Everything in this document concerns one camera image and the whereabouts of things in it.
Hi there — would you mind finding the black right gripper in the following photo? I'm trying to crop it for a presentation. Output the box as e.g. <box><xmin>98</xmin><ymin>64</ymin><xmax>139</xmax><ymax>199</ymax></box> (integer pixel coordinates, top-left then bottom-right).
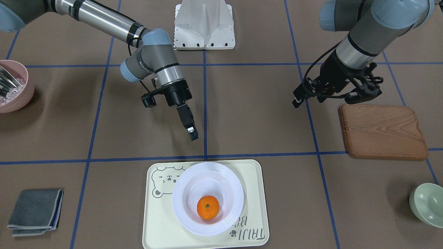
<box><xmin>141</xmin><ymin>80</ymin><xmax>198</xmax><ymax>141</ymax></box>

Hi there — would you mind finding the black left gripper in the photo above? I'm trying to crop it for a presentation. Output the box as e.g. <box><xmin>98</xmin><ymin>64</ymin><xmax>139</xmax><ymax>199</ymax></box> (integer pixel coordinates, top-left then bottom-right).
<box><xmin>292</xmin><ymin>52</ymin><xmax>383</xmax><ymax>109</ymax></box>

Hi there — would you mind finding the white round plate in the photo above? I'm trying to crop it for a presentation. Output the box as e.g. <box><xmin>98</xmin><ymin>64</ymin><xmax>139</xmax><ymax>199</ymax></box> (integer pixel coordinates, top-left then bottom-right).
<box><xmin>172</xmin><ymin>162</ymin><xmax>245</xmax><ymax>236</ymax></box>

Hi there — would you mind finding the orange fruit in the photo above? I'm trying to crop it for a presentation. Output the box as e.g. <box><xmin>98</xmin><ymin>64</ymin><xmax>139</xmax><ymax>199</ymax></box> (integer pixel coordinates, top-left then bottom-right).
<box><xmin>197</xmin><ymin>195</ymin><xmax>220</xmax><ymax>220</ymax></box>

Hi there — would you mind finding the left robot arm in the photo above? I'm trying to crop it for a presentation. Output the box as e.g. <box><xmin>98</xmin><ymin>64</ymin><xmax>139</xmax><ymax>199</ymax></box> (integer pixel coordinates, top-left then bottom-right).
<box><xmin>292</xmin><ymin>0</ymin><xmax>442</xmax><ymax>108</ymax></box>

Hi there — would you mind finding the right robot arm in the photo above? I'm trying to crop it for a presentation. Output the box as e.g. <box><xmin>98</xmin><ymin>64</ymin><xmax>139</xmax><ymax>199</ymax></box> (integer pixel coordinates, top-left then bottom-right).
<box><xmin>1</xmin><ymin>0</ymin><xmax>198</xmax><ymax>140</ymax></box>

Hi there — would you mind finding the cream bear print tray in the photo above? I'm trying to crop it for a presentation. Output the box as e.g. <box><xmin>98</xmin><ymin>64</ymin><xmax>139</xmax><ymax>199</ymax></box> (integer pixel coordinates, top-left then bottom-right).
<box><xmin>142</xmin><ymin>159</ymin><xmax>269</xmax><ymax>249</ymax></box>

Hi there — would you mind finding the wooden cutting board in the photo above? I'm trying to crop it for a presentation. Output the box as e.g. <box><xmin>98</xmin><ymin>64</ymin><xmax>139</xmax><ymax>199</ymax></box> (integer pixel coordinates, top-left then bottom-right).
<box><xmin>338</xmin><ymin>104</ymin><xmax>428</xmax><ymax>161</ymax></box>

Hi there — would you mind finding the light green bowl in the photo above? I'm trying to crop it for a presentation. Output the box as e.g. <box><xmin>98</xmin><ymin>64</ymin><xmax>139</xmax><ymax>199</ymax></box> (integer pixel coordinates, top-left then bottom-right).
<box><xmin>408</xmin><ymin>183</ymin><xmax>443</xmax><ymax>228</ymax></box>

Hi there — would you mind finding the pink bowl with ice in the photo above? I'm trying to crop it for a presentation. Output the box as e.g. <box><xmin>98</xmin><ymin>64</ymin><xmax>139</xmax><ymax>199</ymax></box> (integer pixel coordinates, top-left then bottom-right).
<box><xmin>0</xmin><ymin>60</ymin><xmax>35</xmax><ymax>114</ymax></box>

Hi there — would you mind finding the folded grey cloth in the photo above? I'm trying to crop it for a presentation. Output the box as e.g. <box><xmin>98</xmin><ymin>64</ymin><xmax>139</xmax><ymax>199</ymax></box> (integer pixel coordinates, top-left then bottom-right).
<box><xmin>7</xmin><ymin>189</ymin><xmax>64</xmax><ymax>237</ymax></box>

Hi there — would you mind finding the metal ice scoop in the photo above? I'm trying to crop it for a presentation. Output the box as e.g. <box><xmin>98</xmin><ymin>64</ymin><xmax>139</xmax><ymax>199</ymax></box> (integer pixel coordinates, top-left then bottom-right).
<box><xmin>0</xmin><ymin>66</ymin><xmax>26</xmax><ymax>100</ymax></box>

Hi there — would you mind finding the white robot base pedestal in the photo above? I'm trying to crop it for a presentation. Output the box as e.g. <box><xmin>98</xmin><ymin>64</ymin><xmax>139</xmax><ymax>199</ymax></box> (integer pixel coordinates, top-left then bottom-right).
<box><xmin>173</xmin><ymin>0</ymin><xmax>236</xmax><ymax>50</ymax></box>

